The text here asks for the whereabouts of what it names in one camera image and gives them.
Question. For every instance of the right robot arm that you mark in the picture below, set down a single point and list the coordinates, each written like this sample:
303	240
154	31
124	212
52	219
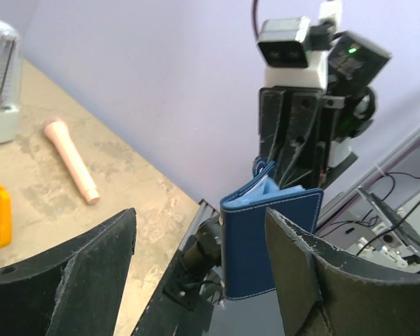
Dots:
352	64

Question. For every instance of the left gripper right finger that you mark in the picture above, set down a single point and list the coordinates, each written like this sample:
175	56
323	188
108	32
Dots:
324	290

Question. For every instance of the white metronome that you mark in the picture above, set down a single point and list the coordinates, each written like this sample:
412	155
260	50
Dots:
11	64

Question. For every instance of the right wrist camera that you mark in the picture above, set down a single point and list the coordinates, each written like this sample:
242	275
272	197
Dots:
290	60

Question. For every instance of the pink microphone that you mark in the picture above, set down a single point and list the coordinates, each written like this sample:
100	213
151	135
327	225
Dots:
57	132

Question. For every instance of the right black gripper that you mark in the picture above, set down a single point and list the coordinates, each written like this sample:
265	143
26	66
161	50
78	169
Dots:
302	114

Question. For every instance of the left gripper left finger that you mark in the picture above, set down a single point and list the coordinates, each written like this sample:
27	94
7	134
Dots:
74	288

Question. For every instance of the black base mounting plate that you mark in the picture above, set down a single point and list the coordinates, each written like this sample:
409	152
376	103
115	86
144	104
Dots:
183	302

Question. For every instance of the blue leather card holder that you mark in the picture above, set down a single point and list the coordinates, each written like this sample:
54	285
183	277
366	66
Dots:
246	265

